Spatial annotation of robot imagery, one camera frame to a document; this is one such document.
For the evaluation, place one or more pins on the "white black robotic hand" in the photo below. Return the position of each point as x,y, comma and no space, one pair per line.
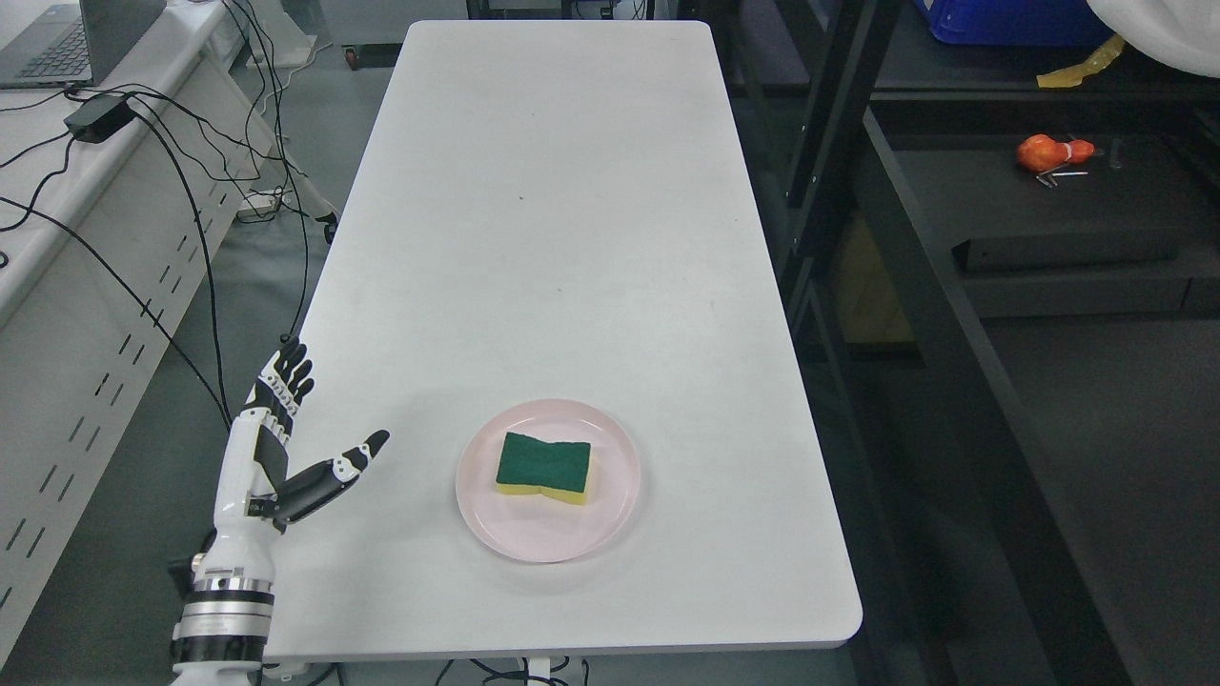
256,497

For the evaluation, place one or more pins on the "green yellow sponge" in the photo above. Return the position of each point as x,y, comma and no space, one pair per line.
528,465

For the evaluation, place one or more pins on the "black metal shelf rack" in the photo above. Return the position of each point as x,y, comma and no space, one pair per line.
1018,385

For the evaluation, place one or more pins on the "pink round plate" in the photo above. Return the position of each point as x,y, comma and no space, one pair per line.
535,528

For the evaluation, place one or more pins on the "white desk with slots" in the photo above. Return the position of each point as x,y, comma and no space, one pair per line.
104,247

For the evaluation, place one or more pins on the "black power adapter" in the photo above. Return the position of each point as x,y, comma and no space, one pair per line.
99,118

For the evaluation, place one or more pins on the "grey laptop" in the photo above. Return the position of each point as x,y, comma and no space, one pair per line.
75,44

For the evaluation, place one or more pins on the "orange red toy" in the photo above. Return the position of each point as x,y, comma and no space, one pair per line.
1039,153

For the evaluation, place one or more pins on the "blue plastic bin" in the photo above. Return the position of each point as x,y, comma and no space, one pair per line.
1014,23

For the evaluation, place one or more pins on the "metal hex key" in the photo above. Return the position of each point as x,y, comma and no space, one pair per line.
1051,178

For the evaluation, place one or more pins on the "yellow tape strip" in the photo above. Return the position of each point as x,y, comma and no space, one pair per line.
1073,76

